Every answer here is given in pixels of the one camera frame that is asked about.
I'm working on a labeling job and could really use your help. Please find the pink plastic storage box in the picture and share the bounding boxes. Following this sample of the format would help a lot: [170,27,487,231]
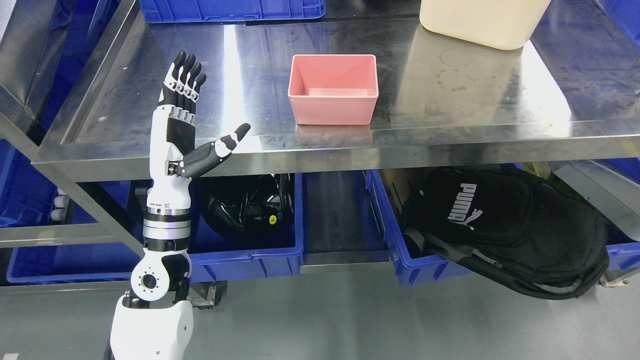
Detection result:
[287,54,379,126]

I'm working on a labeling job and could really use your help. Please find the black Puma backpack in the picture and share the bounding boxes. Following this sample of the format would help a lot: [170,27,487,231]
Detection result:
[401,165,610,301]

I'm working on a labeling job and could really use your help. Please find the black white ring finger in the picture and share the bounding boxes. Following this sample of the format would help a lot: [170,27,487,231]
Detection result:
[173,54,195,120]

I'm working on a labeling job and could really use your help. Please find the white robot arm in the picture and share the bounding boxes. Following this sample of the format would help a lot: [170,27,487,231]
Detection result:
[109,50,250,360]

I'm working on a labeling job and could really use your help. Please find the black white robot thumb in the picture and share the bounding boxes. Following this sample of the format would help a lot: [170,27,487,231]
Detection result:
[167,123,251,179]

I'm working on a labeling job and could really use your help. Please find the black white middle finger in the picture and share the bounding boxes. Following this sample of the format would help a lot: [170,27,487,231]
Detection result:
[181,62,202,123]

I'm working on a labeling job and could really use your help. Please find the blue bin lower left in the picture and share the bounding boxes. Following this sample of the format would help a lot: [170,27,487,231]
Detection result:
[1,184,140,285]

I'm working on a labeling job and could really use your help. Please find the blue bin under backpack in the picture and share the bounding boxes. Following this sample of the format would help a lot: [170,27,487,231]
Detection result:
[363,167,640,286]

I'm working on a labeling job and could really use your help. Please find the blue bin top left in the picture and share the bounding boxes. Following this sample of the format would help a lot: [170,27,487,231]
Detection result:
[139,0,327,24]

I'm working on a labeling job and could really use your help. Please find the blue bin with helmet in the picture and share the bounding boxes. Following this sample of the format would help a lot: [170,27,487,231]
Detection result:
[135,172,306,283]

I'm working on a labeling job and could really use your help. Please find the cream plastic container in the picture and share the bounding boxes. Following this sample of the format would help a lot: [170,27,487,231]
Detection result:
[419,0,551,51]

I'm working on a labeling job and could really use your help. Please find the stainless steel table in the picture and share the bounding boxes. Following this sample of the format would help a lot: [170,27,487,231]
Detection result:
[1,0,639,254]

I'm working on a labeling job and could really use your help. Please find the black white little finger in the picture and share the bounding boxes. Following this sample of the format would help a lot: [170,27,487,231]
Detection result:
[158,50,186,117]

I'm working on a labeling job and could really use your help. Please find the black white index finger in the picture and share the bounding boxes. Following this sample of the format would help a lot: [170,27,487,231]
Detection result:
[189,73,207,125]

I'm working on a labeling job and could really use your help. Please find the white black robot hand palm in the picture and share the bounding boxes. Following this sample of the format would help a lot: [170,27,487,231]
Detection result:
[146,105,191,210]

